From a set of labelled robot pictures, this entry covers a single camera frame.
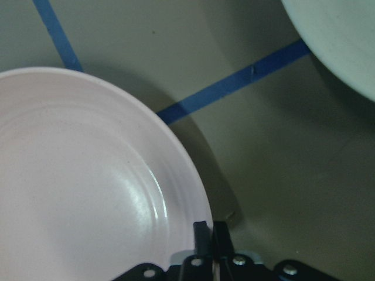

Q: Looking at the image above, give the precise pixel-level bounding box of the pink plate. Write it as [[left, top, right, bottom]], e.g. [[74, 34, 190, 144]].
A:
[[1, 68, 212, 280]]

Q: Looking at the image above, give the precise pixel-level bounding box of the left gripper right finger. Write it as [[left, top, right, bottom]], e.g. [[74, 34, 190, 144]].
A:
[[213, 221, 234, 259]]

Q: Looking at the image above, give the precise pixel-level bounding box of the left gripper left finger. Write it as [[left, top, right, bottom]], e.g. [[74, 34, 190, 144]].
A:
[[193, 221, 213, 258]]

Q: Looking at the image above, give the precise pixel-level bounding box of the cream white plate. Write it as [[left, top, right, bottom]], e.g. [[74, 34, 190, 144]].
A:
[[282, 1, 374, 100]]

